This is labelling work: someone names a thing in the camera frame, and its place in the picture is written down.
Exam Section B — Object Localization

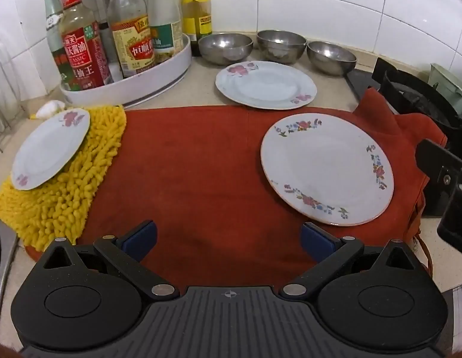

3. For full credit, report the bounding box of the steel bowl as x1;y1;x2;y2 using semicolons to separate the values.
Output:
306;41;357;77
198;33;254;66
257;30;307;65

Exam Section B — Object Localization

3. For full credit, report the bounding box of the yellow chenille mat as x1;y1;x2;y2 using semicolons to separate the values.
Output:
0;106;126;252

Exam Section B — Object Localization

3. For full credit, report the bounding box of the clear white label bottle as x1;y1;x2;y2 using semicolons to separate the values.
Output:
148;0;183;65

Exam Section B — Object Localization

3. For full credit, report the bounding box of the green plastic container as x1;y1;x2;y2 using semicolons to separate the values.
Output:
428;63;462;115

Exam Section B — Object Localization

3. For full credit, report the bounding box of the red cloth mat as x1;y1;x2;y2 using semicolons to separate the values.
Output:
77;89;447;292

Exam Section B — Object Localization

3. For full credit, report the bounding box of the red label soy sauce bottle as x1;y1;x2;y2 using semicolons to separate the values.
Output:
58;0;112;91

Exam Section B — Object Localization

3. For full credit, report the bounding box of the white rotating condiment tray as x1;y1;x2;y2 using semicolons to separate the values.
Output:
60;35;192;107

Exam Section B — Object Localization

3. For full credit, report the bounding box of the large floral rimmed plate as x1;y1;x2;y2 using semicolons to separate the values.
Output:
260;113;394;226

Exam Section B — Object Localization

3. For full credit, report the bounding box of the small pink rose plate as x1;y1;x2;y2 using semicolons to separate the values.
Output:
11;108;90;191

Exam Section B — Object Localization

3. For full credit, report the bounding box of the yellow label vinegar bottle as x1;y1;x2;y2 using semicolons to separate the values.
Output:
107;0;155;78

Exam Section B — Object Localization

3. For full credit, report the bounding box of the garlic bulb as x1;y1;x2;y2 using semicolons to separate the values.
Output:
30;99;66;121

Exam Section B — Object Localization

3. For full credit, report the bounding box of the yellow green label bottle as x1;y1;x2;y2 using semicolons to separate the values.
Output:
182;0;212;57

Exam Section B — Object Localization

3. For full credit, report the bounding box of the green glass bottle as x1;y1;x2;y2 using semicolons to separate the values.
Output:
44;0;80;91

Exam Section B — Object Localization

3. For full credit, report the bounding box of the black gas stove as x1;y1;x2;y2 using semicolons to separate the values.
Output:
346;58;462;218

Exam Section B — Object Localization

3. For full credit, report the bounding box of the dark thin bottle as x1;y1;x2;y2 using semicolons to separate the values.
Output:
99;0;123;82

